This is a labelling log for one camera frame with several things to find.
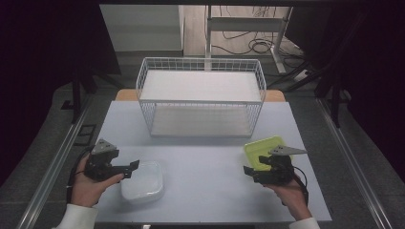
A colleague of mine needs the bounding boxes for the person's left hand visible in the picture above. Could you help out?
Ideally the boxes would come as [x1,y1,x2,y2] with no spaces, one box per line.
[70,154,125,208]

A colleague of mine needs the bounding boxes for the white plastic food container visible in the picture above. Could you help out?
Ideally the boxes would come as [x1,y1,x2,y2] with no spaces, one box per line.
[120,160,165,205]

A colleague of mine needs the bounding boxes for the metal floor rail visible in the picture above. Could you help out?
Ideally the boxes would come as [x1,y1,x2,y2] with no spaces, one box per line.
[315,97,395,229]
[16,94,94,229]

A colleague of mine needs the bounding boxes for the black stand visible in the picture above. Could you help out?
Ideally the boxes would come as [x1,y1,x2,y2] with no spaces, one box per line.
[59,56,123,125]
[266,60,354,129]

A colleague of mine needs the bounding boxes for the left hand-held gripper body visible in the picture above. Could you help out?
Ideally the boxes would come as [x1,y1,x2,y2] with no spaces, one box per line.
[84,138,128,183]

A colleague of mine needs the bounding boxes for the green plastic food container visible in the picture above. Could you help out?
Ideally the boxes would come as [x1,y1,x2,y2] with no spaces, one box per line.
[244,135,288,172]

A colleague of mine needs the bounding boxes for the black floor cables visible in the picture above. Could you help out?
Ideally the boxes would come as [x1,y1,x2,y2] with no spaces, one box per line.
[211,5,305,57]

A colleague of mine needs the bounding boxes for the white cabinet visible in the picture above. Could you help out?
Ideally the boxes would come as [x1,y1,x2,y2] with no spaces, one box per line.
[99,4,185,58]

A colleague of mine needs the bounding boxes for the white metal desk frame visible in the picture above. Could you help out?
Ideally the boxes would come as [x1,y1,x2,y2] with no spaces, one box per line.
[204,4,294,74]

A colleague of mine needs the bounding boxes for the black floor bracket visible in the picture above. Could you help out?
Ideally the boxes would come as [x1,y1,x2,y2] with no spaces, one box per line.
[74,123,97,147]

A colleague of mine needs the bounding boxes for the person's right hand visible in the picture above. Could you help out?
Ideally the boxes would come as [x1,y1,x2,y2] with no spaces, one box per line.
[264,177,313,221]

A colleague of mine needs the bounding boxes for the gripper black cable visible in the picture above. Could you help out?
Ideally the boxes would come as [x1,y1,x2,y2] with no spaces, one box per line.
[291,166,309,206]
[66,148,94,204]

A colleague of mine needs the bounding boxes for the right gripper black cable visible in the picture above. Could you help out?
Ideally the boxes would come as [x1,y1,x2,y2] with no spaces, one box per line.
[291,166,309,206]

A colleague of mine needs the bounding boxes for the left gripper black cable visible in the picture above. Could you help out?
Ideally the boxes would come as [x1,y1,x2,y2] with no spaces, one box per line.
[66,148,94,204]

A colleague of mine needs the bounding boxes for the wooden table board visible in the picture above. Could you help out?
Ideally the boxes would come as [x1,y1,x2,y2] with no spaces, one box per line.
[114,89,287,103]

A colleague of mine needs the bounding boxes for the white wire shelf rack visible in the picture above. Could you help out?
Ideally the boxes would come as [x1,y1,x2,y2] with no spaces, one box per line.
[136,56,267,138]

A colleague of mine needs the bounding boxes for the white power strip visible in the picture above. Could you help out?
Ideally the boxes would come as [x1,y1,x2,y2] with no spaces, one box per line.
[293,69,311,83]

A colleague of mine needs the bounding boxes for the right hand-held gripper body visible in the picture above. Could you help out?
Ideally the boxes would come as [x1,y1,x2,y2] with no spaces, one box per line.
[259,144,309,185]

